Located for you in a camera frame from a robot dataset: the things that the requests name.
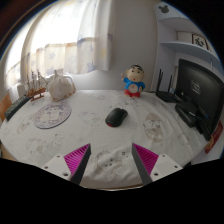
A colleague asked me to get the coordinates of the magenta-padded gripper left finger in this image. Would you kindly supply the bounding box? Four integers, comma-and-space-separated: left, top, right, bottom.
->
41, 143, 92, 186

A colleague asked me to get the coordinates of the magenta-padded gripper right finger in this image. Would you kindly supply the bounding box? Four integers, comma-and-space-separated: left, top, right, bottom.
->
131, 142, 184, 186

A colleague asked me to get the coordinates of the black computer mouse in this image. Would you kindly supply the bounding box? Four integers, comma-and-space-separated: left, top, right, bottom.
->
104, 107, 129, 128

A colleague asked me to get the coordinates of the round purple printed mouse pad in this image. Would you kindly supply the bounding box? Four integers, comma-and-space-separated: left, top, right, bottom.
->
33, 101, 73, 130

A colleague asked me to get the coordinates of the white printed tablecloth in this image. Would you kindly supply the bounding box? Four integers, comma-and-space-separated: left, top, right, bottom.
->
0, 89, 209, 190

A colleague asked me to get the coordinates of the black device under monitor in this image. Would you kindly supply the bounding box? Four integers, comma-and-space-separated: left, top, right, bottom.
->
174, 101, 208, 130

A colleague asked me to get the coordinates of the black router with antennas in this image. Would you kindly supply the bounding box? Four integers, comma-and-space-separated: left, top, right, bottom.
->
155, 68, 183, 104

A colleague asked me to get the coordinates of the red flat packet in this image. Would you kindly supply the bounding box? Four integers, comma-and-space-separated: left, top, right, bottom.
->
204, 121, 224, 154

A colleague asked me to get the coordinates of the large white conch shell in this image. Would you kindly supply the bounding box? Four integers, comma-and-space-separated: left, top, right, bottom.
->
48, 69, 77, 102

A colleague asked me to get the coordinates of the cartoon boy figurine clock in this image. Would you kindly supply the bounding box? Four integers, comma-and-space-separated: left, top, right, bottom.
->
120, 64, 147, 98

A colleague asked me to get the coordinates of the black keyboard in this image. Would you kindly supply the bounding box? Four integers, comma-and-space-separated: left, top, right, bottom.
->
4, 95, 33, 122

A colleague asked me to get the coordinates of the wooden model sailing ship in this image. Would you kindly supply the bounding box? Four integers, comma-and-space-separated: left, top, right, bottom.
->
25, 69, 48, 102

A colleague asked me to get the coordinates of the orange wooden chair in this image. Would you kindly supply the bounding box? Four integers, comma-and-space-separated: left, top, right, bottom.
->
0, 93, 13, 123

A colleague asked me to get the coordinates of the black monitor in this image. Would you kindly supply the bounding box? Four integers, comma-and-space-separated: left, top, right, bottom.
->
175, 58, 224, 134

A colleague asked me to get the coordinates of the sheer star-print curtain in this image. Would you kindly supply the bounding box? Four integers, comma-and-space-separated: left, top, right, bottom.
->
3, 0, 114, 92

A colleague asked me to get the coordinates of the white wall shelf unit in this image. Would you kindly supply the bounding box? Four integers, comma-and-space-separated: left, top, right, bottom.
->
153, 2, 222, 92

